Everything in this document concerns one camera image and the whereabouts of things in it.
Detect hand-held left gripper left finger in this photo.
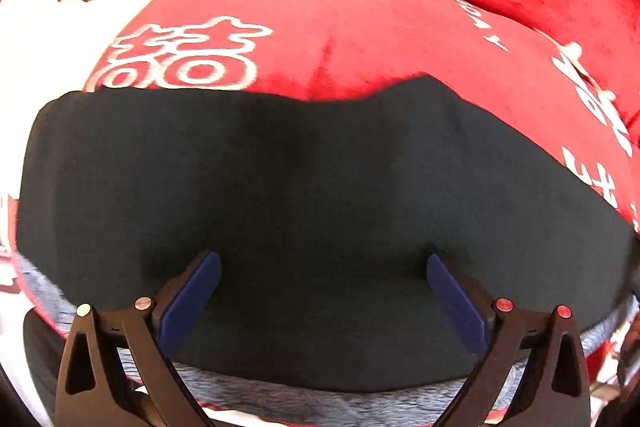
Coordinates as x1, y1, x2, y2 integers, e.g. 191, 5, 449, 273
54, 249, 222, 427

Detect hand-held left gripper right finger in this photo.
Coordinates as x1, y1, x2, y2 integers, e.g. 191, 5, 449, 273
426, 251, 592, 427

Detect black pants with grey lining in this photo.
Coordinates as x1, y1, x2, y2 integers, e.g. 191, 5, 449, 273
15, 74, 640, 427

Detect red printed blanket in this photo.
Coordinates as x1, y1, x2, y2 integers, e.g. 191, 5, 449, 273
0, 0, 640, 427

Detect cream white cloth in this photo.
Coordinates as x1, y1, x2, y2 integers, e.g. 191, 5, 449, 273
0, 0, 156, 198

